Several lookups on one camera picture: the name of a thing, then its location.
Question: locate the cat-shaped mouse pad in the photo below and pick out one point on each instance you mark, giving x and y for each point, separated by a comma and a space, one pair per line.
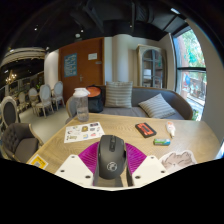
178, 160

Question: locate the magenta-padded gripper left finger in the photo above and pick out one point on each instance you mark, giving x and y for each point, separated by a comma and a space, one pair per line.
75, 170

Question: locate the white squeeze tube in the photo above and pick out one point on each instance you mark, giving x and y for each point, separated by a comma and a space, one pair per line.
170, 128

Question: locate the flat-lying striped cushion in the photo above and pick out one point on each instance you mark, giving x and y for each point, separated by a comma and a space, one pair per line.
156, 106

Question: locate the lit chandelier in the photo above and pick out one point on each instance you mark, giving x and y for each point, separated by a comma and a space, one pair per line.
10, 77

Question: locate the group of white dining chairs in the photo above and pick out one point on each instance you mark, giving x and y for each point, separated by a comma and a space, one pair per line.
45, 98

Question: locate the blue poster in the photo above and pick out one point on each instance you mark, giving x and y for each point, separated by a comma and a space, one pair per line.
70, 65

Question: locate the brown wooden door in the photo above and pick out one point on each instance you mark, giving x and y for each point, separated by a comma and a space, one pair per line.
88, 73

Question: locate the small green pack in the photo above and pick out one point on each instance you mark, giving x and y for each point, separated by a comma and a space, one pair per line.
162, 142

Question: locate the square striped cushion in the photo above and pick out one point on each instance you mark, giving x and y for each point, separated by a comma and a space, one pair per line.
118, 95

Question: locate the oval-back dark chair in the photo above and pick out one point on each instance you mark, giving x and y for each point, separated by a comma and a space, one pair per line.
9, 111

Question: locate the small white door sign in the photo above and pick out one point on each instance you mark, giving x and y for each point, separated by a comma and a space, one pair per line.
92, 56

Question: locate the white sticker sheet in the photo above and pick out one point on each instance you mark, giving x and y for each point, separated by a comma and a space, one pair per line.
83, 132

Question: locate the grey tufted armchair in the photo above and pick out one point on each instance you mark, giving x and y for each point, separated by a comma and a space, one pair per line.
20, 141

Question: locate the black backpack with orange top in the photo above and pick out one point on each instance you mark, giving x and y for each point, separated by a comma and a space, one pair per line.
95, 100

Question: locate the yellow and white code card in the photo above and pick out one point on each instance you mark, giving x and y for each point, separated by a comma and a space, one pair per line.
38, 161

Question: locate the dark-framed window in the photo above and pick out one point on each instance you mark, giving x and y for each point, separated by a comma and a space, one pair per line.
191, 70

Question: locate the black computer mouse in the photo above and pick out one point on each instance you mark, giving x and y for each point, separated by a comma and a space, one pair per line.
112, 158

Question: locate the clear plastic shaker bottle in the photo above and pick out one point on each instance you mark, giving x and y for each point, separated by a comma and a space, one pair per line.
82, 106

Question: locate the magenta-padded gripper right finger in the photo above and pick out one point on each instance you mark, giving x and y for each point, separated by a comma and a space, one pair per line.
148, 170

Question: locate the grey curved sofa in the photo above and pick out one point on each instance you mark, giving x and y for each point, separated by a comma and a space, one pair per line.
146, 96

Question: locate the black and red flat case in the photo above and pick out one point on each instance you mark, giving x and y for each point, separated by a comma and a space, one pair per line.
145, 130

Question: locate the pale arched display cabinet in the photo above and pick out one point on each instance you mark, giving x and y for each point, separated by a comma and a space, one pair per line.
151, 66

